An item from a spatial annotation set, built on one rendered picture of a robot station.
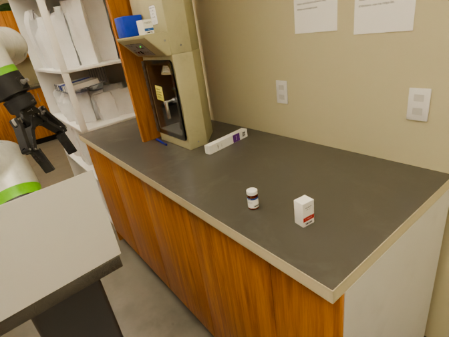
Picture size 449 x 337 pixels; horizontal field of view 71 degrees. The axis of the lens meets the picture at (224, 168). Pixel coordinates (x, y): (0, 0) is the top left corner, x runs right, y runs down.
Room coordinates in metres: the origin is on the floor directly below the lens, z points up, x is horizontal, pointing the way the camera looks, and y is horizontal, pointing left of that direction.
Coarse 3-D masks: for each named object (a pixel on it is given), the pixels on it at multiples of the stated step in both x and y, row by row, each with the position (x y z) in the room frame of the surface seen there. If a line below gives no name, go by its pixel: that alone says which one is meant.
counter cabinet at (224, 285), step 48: (144, 192) 1.43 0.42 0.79; (144, 240) 1.63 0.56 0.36; (192, 240) 1.09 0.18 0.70; (432, 240) 0.85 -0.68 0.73; (192, 288) 1.18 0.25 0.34; (240, 288) 0.85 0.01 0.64; (288, 288) 0.66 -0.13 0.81; (384, 288) 0.65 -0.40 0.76; (432, 288) 0.91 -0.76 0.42; (240, 336) 0.89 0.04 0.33; (288, 336) 0.67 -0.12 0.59; (336, 336) 0.53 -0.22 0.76; (384, 336) 0.67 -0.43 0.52
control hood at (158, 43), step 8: (160, 32) 1.51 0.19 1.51; (120, 40) 1.69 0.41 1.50; (128, 40) 1.61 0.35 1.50; (136, 40) 1.55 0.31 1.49; (144, 40) 1.49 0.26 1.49; (152, 40) 1.48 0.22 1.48; (160, 40) 1.50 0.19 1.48; (168, 40) 1.53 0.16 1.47; (128, 48) 1.73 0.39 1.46; (152, 48) 1.53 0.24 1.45; (160, 48) 1.50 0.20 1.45; (168, 48) 1.52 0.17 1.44; (144, 56) 1.71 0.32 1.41
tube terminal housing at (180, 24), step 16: (144, 0) 1.65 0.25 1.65; (160, 0) 1.53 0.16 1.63; (176, 0) 1.57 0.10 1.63; (144, 16) 1.68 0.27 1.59; (160, 16) 1.56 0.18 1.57; (176, 16) 1.56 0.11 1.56; (192, 16) 1.74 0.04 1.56; (176, 32) 1.55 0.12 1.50; (192, 32) 1.68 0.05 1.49; (176, 48) 1.55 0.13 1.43; (192, 48) 1.62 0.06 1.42; (176, 64) 1.54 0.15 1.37; (192, 64) 1.59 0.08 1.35; (176, 80) 1.53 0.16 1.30; (192, 80) 1.58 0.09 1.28; (192, 96) 1.57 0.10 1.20; (192, 112) 1.56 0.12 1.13; (208, 112) 1.75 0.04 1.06; (192, 128) 1.55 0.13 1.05; (208, 128) 1.68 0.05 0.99; (176, 144) 1.64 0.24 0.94; (192, 144) 1.54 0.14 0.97
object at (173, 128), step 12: (144, 60) 1.75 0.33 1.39; (156, 60) 1.64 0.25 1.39; (168, 60) 1.54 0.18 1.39; (156, 72) 1.66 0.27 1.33; (168, 72) 1.55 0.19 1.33; (156, 84) 1.68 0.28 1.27; (168, 84) 1.58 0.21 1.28; (156, 96) 1.71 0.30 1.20; (168, 96) 1.60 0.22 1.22; (156, 108) 1.74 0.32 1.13; (180, 108) 1.53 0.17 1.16; (168, 120) 1.64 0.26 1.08; (180, 120) 1.54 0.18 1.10; (168, 132) 1.67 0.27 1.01; (180, 132) 1.56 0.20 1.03
